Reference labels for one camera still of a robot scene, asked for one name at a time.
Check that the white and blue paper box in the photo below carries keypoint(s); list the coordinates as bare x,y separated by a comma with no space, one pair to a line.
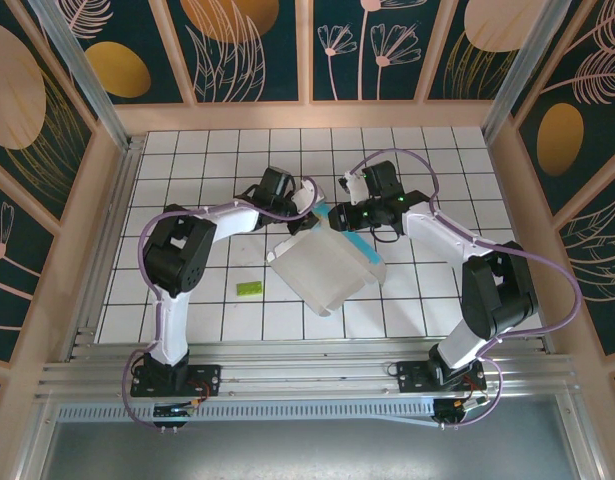
322,270

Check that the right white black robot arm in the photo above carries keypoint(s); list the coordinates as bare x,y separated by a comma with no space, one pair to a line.
462,345

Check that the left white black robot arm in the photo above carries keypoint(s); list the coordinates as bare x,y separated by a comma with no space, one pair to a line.
172,325

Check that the green toy brick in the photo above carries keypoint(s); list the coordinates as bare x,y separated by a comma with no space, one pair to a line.
249,290

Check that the grey metal sheet panel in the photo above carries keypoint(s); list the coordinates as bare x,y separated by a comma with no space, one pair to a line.
307,450

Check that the aluminium mounting rail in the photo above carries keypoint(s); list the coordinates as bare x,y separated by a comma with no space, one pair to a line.
307,372

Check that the aluminium side rail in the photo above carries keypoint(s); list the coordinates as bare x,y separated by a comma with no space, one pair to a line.
114,210

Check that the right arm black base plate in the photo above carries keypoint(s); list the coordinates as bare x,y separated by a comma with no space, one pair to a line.
411,372

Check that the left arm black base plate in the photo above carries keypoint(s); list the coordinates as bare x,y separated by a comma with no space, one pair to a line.
209,374

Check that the aluminium frame post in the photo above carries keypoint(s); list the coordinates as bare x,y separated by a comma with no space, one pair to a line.
529,55
87,80

